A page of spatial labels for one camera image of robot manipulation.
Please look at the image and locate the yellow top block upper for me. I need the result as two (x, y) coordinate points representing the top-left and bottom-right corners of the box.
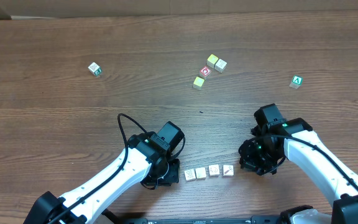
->
(206, 54), (219, 68)

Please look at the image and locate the plain top wooden block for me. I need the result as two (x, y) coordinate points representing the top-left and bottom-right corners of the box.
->
(214, 58), (227, 73)

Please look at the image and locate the green A letter block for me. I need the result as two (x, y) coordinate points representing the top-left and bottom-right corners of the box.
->
(289, 75), (303, 89)

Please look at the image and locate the red edged frog block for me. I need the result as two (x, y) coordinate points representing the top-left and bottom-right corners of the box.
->
(184, 169), (196, 182)

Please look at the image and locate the yellow top block lower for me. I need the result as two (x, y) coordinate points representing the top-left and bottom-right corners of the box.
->
(193, 77), (205, 90)

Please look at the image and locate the animal picture wooden block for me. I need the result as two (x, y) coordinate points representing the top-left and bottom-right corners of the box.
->
(208, 164), (220, 177)

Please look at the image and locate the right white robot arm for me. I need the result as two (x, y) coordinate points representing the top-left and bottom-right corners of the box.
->
(239, 118), (358, 223)

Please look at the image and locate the yellow G letter block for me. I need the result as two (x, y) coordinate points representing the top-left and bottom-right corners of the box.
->
(195, 167), (206, 179)

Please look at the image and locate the red top block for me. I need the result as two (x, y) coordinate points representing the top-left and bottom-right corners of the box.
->
(199, 66), (211, 79)

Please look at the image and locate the green sided wooden block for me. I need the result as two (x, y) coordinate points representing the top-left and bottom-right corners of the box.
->
(88, 62), (102, 77)

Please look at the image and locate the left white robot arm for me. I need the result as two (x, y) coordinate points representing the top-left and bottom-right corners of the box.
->
(25, 131), (185, 224)

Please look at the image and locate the hammer picture wooden block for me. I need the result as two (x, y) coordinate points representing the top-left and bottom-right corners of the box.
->
(223, 164), (234, 177)

